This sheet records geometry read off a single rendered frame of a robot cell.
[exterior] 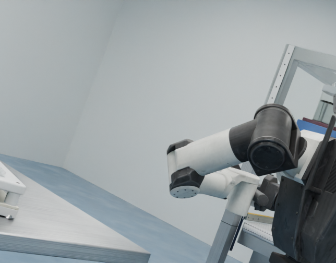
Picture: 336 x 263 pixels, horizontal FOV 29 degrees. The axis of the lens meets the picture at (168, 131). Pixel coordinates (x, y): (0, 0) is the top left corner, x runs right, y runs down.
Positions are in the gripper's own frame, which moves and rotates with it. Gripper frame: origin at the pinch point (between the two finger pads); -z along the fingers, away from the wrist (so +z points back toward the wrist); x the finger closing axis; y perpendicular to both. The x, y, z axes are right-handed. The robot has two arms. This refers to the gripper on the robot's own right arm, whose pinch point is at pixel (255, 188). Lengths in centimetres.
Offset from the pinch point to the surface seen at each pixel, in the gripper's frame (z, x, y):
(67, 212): -2, 17, -75
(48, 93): -528, 34, 339
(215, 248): -45, 38, 62
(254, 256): -36, 37, 82
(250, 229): -36, 25, 70
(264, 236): -29, 25, 71
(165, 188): -349, 83, 400
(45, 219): 7, 16, -89
